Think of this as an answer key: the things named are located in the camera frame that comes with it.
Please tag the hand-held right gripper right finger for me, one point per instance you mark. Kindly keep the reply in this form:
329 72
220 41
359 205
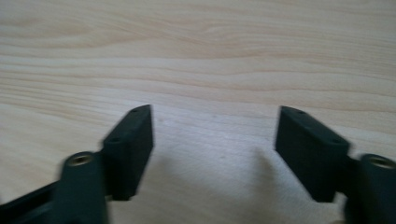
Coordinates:
314 152

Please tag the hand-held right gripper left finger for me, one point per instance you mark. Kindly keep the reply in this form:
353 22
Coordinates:
127 155

